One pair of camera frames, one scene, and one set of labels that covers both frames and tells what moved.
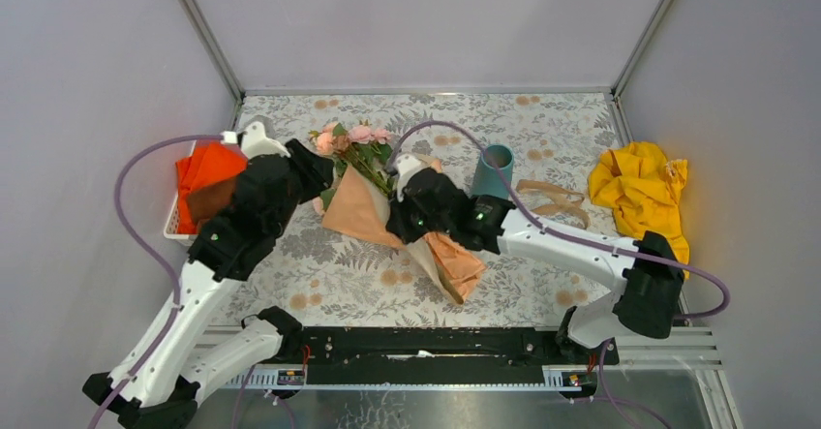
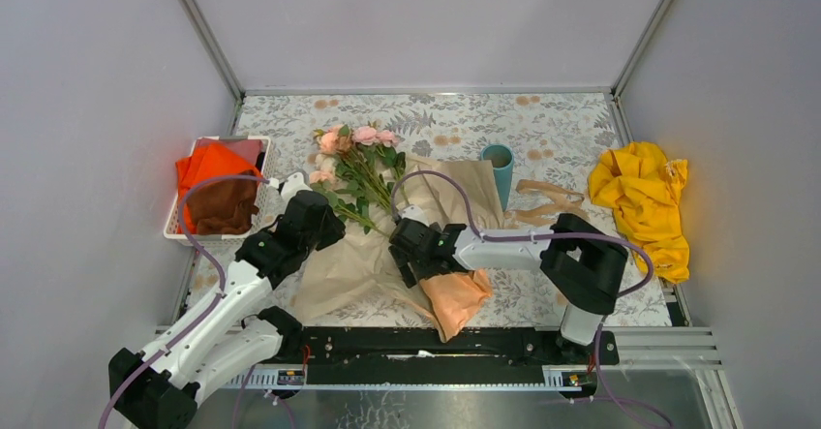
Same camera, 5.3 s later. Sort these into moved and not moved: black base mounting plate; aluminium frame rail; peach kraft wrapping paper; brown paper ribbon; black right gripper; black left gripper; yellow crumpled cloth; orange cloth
Moved: peach kraft wrapping paper; black left gripper; black right gripper
Not moved: orange cloth; aluminium frame rail; brown paper ribbon; yellow crumpled cloth; black base mounting plate
